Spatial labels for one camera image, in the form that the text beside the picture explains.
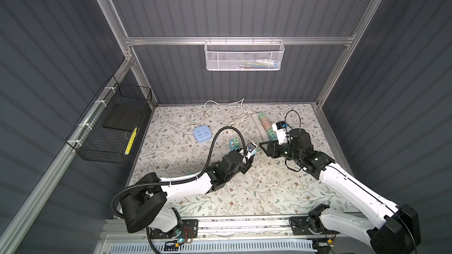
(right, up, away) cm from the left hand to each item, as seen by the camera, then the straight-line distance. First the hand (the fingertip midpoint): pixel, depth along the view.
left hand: (250, 151), depth 80 cm
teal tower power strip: (-8, 0, +16) cm, 18 cm away
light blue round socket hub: (-25, +7, +22) cm, 34 cm away
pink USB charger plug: (+11, +14, +22) cm, 28 cm away
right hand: (+6, +3, -3) cm, 8 cm away
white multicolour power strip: (+10, +10, +24) cm, 28 cm away
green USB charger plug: (+10, +18, +25) cm, 32 cm away
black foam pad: (-56, +16, -4) cm, 58 cm away
